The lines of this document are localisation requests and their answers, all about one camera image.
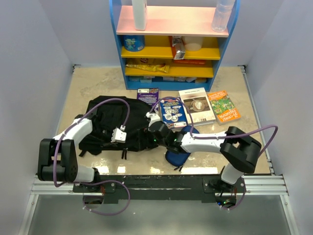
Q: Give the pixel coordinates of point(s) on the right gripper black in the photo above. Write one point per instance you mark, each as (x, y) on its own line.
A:
(149, 133)

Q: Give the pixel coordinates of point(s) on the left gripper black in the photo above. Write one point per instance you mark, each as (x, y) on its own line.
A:
(109, 140)

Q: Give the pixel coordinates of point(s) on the black backpack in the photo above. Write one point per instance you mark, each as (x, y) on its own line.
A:
(111, 115)

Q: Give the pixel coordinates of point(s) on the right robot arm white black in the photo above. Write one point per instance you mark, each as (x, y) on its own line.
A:
(240, 149)

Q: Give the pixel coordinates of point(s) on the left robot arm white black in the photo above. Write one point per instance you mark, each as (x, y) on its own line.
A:
(57, 160)

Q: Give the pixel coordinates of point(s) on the yellow chips bag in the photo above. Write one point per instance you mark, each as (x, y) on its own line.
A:
(148, 64)

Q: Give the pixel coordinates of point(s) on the silver orange snack bag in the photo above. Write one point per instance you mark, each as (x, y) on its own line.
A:
(178, 49)

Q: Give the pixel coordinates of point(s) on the blue comic book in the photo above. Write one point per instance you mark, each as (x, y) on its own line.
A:
(172, 113)

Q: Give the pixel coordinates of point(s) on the blue zip pencil case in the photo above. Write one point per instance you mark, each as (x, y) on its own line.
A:
(176, 159)

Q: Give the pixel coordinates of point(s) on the purple book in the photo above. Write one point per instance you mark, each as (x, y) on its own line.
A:
(148, 95)

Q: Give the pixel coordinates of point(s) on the white coffee cover book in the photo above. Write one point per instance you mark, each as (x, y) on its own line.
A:
(196, 100)

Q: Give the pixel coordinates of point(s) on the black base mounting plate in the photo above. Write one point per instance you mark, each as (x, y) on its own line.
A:
(206, 188)

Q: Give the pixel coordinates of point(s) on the orange treehouse book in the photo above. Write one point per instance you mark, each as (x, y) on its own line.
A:
(223, 107)

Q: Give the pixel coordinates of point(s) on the orange flat box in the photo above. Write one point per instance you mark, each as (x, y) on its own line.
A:
(190, 62)

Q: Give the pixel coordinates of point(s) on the blue shelf unit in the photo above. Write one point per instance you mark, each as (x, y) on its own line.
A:
(163, 22)

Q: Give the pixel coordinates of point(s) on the blue round tin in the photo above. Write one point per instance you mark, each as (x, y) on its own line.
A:
(134, 43)

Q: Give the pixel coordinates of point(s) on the white plastic tub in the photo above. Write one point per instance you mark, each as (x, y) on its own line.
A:
(192, 43)

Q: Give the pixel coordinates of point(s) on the clear plastic bottle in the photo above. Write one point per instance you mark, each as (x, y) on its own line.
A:
(222, 15)

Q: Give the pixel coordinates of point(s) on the white carton on shelf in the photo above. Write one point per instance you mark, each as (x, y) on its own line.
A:
(140, 14)

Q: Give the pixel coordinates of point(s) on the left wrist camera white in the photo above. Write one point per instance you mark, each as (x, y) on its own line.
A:
(119, 135)

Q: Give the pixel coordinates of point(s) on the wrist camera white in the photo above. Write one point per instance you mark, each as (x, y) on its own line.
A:
(152, 118)
(119, 135)

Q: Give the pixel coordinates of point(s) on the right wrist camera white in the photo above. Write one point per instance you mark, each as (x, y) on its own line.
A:
(152, 118)

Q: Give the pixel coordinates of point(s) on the aluminium rail frame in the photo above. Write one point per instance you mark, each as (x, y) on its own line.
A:
(169, 202)

